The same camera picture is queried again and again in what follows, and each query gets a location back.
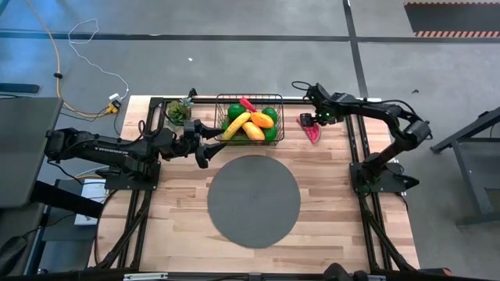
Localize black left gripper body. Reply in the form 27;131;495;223
171;119;210;169

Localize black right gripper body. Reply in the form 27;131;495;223
299;101;339;126

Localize toy watermelon slice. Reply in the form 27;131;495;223
297;116;322;144

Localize yellow toy banana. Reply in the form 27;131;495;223
220;112;252;141

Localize small green toy lime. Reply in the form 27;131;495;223
227;103;247;121

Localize black wire basket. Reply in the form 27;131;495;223
213;92;285;148

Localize yellow toy fruit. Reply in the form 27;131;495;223
241;121;266;142

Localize red toy chili pepper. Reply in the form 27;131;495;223
238;97;259;114

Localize small green succulent plant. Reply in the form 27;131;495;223
168;97;195;126

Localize round grey woven placemat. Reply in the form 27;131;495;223
206;154;302;250

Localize white box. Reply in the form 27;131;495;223
73;178;109;226

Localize black diagonal beam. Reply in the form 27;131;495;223
30;180;105;219

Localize dark rounded object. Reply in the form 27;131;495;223
323;262;370;281

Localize grey desk panel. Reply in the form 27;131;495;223
0;96;65;210

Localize black hazard striped mat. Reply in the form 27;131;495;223
403;2;500;39

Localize black metal side table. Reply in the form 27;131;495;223
429;105;500;229

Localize black flat bar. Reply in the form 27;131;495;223
0;82;41;94

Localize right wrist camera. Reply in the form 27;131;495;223
306;82;331;104

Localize black aluminium table frame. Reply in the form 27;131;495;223
93;85;421;274

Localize white floor cable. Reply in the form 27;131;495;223
67;18;130;101

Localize orange floor cable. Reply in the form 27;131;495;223
23;0;118;118

